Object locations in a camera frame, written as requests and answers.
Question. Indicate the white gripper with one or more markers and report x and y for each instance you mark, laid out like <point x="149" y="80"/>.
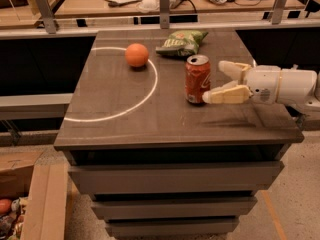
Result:
<point x="264" y="82"/>

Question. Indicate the white round object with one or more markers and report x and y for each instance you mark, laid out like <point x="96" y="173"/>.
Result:
<point x="146" y="6"/>

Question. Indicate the orange fruit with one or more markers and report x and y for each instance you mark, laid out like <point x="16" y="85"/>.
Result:
<point x="136" y="55"/>

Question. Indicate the middle metal bracket post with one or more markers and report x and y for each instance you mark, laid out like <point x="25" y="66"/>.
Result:
<point x="164" y="13"/>

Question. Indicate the left metal bracket post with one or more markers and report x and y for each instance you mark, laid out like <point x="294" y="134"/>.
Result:
<point x="47" y="16"/>

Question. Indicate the right metal bracket post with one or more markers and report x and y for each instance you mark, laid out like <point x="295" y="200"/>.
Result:
<point x="277" y="11"/>

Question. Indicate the cardboard box with items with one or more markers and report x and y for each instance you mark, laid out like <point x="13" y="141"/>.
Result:
<point x="43" y="185"/>

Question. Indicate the metal bracket post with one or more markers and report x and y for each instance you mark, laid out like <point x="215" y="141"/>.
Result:
<point x="164" y="13"/>
<point x="47" y="16"/>
<point x="277" y="11"/>

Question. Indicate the grey drawer cabinet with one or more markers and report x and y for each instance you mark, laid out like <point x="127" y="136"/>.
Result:
<point x="152" y="163"/>

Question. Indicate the green chip bag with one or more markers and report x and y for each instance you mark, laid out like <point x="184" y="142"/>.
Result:
<point x="182" y="43"/>

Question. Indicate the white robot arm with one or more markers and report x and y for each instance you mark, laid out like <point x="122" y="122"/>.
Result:
<point x="298" y="89"/>

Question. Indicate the red coke can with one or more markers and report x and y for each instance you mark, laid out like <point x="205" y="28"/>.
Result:
<point x="197" y="77"/>

